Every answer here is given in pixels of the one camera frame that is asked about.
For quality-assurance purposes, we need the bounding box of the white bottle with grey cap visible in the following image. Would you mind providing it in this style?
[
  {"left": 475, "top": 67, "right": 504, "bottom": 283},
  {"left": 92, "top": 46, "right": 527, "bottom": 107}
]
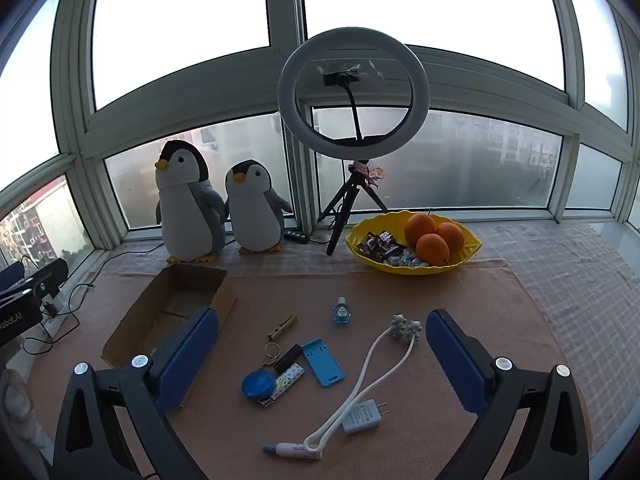
[{"left": 262, "top": 441, "right": 321, "bottom": 461}]

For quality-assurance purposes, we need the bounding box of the black cable with plug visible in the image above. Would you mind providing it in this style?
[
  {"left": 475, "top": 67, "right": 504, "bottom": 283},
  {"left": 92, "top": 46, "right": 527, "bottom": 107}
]
[{"left": 60, "top": 242, "right": 168, "bottom": 311}]

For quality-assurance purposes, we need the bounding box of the white charger adapter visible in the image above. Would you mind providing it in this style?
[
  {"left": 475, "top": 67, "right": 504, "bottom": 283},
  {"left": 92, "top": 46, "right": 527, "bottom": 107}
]
[{"left": 341, "top": 398, "right": 390, "bottom": 436}]

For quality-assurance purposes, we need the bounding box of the black looped cable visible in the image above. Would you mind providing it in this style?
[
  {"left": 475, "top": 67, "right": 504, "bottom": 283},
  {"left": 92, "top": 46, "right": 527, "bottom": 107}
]
[{"left": 22, "top": 305, "right": 82, "bottom": 356}]

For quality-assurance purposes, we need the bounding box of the large grey penguin plush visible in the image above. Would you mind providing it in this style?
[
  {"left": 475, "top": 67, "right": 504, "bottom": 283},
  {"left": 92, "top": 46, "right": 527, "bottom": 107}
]
[{"left": 154, "top": 140, "right": 228, "bottom": 264}]

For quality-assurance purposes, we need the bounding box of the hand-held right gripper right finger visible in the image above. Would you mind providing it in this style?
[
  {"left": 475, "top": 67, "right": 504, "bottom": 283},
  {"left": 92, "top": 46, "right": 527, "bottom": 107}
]
[{"left": 425, "top": 308, "right": 596, "bottom": 480}]

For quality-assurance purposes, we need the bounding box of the white neck massager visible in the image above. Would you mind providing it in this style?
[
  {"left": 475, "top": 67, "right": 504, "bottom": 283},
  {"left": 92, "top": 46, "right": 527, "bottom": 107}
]
[{"left": 304, "top": 314, "right": 423, "bottom": 453}]

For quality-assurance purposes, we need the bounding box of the white window frame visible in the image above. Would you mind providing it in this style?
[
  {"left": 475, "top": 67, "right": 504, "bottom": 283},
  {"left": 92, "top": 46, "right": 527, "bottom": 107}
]
[{"left": 0, "top": 0, "right": 640, "bottom": 271}]

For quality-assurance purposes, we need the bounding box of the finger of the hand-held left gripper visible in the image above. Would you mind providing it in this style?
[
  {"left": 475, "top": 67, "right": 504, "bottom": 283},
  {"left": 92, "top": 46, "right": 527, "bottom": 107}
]
[
  {"left": 0, "top": 261, "right": 25, "bottom": 292},
  {"left": 22, "top": 258, "right": 69, "bottom": 307}
]

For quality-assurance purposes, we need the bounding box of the blue phone stand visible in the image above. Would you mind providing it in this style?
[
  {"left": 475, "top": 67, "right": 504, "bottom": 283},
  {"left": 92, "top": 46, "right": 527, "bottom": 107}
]
[{"left": 299, "top": 338, "right": 346, "bottom": 387}]

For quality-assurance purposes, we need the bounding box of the yellow bowl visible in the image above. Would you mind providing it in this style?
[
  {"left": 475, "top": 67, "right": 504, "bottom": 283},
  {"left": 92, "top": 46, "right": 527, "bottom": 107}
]
[{"left": 345, "top": 210, "right": 483, "bottom": 277}]

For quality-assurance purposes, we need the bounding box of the small grey penguin plush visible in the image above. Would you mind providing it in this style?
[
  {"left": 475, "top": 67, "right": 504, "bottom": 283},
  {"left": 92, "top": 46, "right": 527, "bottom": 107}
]
[{"left": 223, "top": 160, "right": 294, "bottom": 255}]

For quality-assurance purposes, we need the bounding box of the black phone clamp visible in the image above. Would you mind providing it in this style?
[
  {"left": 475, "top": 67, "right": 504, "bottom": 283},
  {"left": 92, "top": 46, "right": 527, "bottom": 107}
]
[{"left": 322, "top": 62, "right": 381, "bottom": 148}]

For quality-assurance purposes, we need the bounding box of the black tube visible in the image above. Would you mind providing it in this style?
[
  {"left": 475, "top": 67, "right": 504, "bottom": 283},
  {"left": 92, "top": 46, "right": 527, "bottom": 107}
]
[{"left": 274, "top": 344, "right": 302, "bottom": 373}]

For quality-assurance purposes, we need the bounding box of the blue eye drop bottle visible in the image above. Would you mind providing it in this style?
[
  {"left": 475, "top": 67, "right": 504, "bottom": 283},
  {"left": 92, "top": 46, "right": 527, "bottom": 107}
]
[{"left": 330, "top": 296, "right": 357, "bottom": 326}]

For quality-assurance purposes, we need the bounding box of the white ring light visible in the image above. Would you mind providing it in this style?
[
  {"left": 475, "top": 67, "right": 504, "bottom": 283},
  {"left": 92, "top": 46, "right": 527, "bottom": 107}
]
[{"left": 277, "top": 26, "right": 431, "bottom": 161}]

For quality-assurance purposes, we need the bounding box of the blue round case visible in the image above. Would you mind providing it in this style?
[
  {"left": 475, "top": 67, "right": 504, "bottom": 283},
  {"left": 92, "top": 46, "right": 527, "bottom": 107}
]
[{"left": 241, "top": 370, "right": 276, "bottom": 402}]

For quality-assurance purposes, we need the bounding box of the orange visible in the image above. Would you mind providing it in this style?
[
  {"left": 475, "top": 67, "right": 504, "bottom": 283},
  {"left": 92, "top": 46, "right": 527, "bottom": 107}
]
[
  {"left": 434, "top": 222, "right": 466, "bottom": 256},
  {"left": 416, "top": 233, "right": 451, "bottom": 267},
  {"left": 404, "top": 213, "right": 437, "bottom": 246}
]

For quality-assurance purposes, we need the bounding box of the wooden clothespin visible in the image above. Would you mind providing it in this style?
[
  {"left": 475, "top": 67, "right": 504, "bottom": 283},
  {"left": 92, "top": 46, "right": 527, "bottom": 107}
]
[{"left": 267, "top": 314, "right": 297, "bottom": 342}]

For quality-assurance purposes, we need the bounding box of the pile of wrapped candies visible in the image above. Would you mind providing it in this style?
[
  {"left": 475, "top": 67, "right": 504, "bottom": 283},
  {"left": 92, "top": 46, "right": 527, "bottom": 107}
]
[{"left": 356, "top": 230, "right": 426, "bottom": 267}]

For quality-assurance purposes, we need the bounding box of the checked cloth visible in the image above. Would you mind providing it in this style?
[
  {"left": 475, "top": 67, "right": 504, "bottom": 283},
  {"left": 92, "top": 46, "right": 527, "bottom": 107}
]
[{"left": 470, "top": 222, "right": 637, "bottom": 441}]

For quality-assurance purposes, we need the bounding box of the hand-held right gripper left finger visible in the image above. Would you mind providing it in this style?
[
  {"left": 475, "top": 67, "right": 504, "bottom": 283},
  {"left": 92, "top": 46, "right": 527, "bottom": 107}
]
[{"left": 52, "top": 305, "right": 221, "bottom": 480}]

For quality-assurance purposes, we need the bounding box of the black tripod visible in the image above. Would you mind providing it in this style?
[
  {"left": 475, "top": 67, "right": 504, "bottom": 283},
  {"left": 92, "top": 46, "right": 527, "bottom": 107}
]
[{"left": 317, "top": 160, "right": 390, "bottom": 256}]

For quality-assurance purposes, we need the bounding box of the cardboard box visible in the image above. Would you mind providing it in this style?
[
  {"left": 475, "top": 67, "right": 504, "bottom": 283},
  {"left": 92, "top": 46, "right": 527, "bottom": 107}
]
[{"left": 101, "top": 264, "right": 239, "bottom": 372}]

